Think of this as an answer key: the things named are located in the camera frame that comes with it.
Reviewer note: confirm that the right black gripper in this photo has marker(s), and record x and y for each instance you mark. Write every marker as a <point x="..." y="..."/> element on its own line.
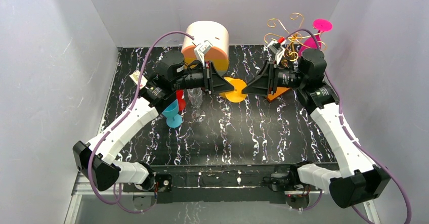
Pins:
<point x="271" y="80"/>

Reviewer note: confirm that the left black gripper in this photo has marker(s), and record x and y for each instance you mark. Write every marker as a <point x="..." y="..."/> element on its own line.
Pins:
<point x="206" y="78"/>

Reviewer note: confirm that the yellow wine glass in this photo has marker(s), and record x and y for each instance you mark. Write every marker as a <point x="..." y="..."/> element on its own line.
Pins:
<point x="236" y="95"/>

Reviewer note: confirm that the clear wine glass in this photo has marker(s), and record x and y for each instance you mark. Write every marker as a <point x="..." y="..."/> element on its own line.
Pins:
<point x="195" y="96"/>

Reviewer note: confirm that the red wine glass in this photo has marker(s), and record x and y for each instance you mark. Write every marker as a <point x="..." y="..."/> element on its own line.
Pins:
<point x="181" y="99"/>

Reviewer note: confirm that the blue wine glass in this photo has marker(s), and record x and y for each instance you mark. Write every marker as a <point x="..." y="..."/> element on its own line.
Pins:
<point x="171" y="113"/>

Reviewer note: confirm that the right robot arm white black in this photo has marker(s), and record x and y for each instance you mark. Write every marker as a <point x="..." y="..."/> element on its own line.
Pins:
<point x="358" y="178"/>

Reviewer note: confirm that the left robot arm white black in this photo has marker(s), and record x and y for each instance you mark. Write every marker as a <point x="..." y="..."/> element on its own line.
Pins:
<point x="96" y="158"/>

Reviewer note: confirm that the wooden rack base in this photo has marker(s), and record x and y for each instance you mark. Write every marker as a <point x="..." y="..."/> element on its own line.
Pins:
<point x="278" y="93"/>

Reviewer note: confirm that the magenta wine glass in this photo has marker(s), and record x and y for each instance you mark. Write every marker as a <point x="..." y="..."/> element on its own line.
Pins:
<point x="322" y="25"/>

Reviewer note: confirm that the round pastel drawer cabinet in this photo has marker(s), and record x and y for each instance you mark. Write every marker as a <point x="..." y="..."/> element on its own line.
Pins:
<point x="217" y="35"/>

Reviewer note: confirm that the white red small box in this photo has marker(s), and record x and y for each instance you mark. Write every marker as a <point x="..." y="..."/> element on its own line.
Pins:
<point x="135" y="78"/>

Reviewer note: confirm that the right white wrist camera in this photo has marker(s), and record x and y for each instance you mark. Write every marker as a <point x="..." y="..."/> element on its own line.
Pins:
<point x="278" y="48"/>

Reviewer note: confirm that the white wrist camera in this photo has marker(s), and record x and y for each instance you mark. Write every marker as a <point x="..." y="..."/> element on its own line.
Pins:
<point x="201" y="49"/>
<point x="278" y="48"/>

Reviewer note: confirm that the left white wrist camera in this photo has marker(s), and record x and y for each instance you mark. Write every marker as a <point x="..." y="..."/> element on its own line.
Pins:
<point x="201" y="49"/>

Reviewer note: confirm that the gold wire glass rack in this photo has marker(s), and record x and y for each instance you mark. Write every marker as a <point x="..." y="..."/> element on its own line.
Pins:
<point x="293" y="42"/>

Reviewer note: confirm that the black front mounting rail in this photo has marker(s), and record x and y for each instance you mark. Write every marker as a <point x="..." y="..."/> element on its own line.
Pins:
<point x="226" y="183"/>

